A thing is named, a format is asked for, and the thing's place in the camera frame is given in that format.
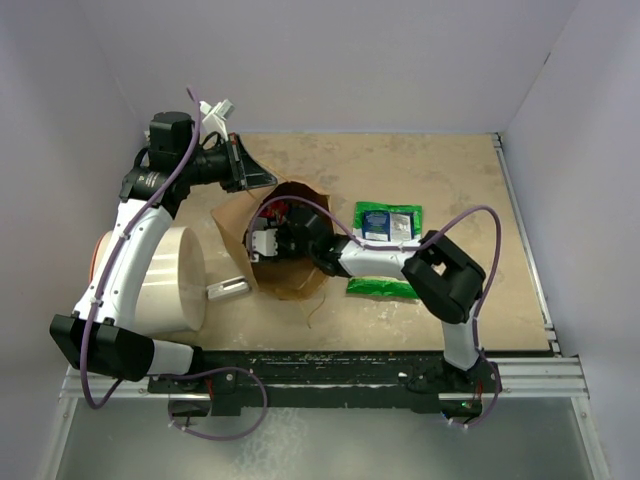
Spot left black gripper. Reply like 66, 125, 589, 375
180, 133, 277, 194

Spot brown paper bag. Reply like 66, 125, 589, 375
211, 178, 331, 326

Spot green Chuba snack bag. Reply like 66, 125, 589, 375
346, 201, 423, 300

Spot blue Kettle chips bag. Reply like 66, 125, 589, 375
361, 210, 415, 242

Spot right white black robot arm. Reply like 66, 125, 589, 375
272, 207, 486, 391

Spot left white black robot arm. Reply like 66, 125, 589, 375
49, 111, 277, 392

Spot red snack packet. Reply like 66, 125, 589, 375
260, 200, 289, 223

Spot small white rectangular device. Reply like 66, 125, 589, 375
206, 276, 251, 302

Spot white cylindrical bucket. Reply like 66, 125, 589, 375
88, 225, 208, 335

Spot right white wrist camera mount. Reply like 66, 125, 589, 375
249, 228, 278, 263

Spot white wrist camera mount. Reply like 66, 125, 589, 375
249, 228, 278, 263
199, 99, 235, 141

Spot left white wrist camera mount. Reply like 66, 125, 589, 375
199, 99, 235, 141

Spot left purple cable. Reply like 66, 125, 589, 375
79, 87, 269, 441

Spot purple cable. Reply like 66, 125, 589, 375
244, 195, 504, 429
79, 87, 269, 441

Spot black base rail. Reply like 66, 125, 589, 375
148, 350, 502, 418

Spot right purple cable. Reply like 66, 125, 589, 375
244, 195, 504, 429

